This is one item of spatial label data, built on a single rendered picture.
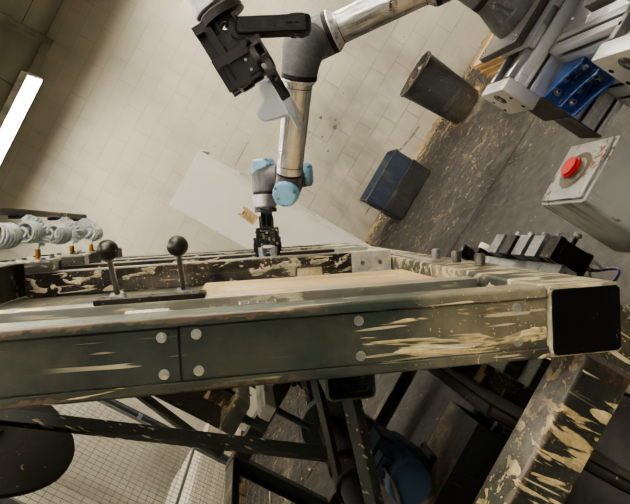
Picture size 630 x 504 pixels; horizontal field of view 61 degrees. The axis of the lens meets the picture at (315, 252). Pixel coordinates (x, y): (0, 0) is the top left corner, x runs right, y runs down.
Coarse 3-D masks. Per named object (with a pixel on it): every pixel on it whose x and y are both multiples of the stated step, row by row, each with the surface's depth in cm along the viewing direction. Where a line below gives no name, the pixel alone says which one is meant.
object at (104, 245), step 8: (104, 240) 93; (96, 248) 92; (104, 248) 92; (112, 248) 92; (104, 256) 92; (112, 256) 93; (112, 264) 95; (112, 272) 96; (112, 280) 97; (112, 296) 98; (120, 296) 98
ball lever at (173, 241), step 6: (168, 240) 94; (174, 240) 94; (180, 240) 94; (186, 240) 95; (168, 246) 94; (174, 246) 93; (180, 246) 94; (186, 246) 95; (174, 252) 94; (180, 252) 94; (180, 258) 96; (180, 264) 97; (180, 270) 97; (180, 276) 98; (180, 282) 99; (180, 288) 100; (186, 288) 100
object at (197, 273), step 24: (24, 216) 154; (0, 264) 150; (24, 264) 153; (48, 264) 154; (168, 264) 158; (192, 264) 159; (216, 264) 159; (240, 264) 160; (264, 264) 161; (288, 264) 162; (312, 264) 163; (336, 264) 164; (360, 264) 165; (384, 264) 166; (48, 288) 153; (72, 288) 154; (96, 288) 155; (120, 288) 156; (144, 288) 157
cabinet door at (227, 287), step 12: (300, 276) 152; (312, 276) 150; (324, 276) 148; (336, 276) 148; (348, 276) 147; (360, 276) 145; (372, 276) 143; (384, 276) 142; (396, 276) 140; (408, 276) 136; (420, 276) 134; (204, 288) 135; (216, 288) 133; (228, 288) 134; (240, 288) 133; (252, 288) 131; (264, 288) 130; (276, 288) 129; (288, 288) 127
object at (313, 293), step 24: (312, 288) 104; (336, 288) 102; (360, 288) 103; (384, 288) 103; (408, 288) 104; (432, 288) 105; (456, 288) 105; (24, 312) 95; (48, 312) 95; (72, 312) 96; (96, 312) 96; (120, 312) 97
